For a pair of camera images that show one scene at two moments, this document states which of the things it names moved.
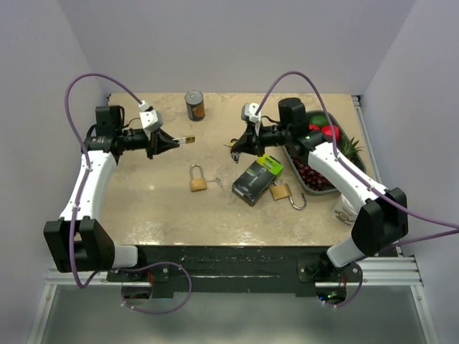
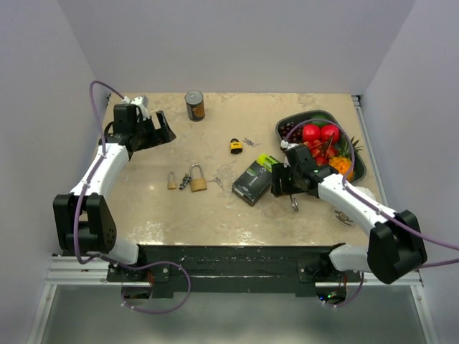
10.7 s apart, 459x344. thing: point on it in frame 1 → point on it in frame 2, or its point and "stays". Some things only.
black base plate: x=236 y=269 stays
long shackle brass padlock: x=197 y=184 stays
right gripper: x=245 y=144 → x=279 y=171
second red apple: x=326 y=130 stays
